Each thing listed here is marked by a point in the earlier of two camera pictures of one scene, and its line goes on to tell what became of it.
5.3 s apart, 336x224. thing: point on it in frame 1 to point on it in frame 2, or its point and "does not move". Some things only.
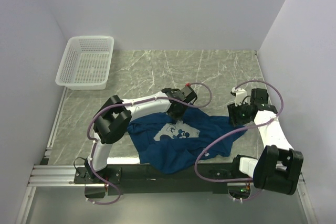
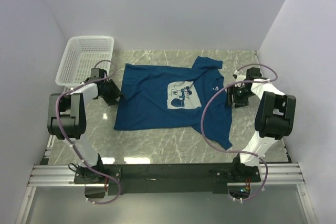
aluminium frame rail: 56,176 does not move
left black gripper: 176,114 to 113,93
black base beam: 122,178 does not move
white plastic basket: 86,63 does not move
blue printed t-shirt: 175,145 to 154,97
